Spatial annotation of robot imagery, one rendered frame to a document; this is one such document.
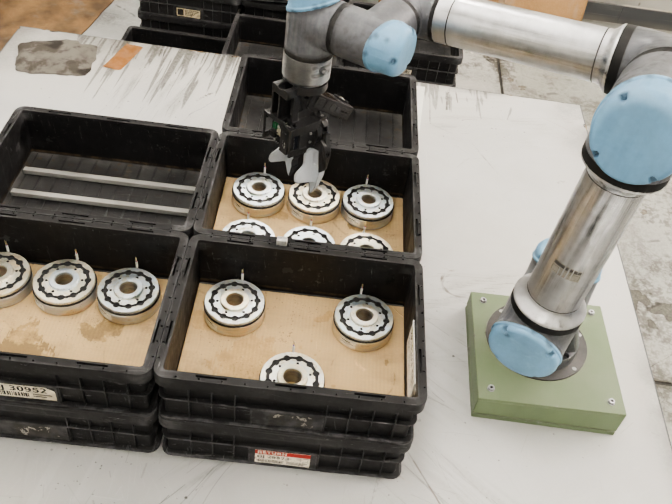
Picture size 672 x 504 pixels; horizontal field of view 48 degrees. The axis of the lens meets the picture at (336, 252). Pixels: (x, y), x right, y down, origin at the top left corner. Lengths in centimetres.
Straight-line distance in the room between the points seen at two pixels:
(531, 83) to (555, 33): 264
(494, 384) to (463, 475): 17
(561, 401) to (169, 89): 126
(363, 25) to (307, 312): 51
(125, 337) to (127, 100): 88
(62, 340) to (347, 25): 67
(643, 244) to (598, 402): 167
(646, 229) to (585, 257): 203
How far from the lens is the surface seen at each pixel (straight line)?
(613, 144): 97
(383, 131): 176
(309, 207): 148
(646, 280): 291
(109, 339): 130
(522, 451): 140
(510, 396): 139
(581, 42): 111
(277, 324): 130
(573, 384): 144
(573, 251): 110
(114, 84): 210
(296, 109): 120
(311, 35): 112
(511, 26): 113
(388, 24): 109
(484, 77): 371
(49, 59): 220
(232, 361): 125
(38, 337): 132
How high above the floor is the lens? 184
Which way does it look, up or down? 45 degrees down
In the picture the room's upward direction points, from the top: 9 degrees clockwise
